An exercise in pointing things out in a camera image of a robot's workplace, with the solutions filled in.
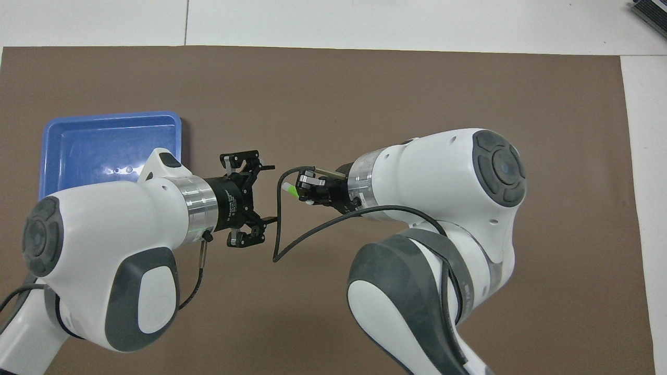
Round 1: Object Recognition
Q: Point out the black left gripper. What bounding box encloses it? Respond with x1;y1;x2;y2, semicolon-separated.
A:
203;149;279;248

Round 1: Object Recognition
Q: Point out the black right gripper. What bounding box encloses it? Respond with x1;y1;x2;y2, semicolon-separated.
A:
297;165;363;216

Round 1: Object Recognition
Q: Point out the blue plastic tray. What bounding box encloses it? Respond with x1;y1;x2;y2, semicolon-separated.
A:
39;110;183;202

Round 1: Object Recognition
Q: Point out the brown table mat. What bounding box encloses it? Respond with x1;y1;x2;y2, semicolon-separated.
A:
0;46;658;375

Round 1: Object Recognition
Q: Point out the grey keyboard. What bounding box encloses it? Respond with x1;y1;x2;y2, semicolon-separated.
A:
631;0;667;33

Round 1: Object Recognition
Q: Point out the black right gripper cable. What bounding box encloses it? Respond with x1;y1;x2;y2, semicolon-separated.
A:
272;165;465;327

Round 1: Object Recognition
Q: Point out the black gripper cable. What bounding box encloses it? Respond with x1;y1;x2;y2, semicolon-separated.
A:
272;165;465;327
0;241;209;334

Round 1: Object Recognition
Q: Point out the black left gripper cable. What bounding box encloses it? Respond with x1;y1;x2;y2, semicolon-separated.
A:
0;241;209;334

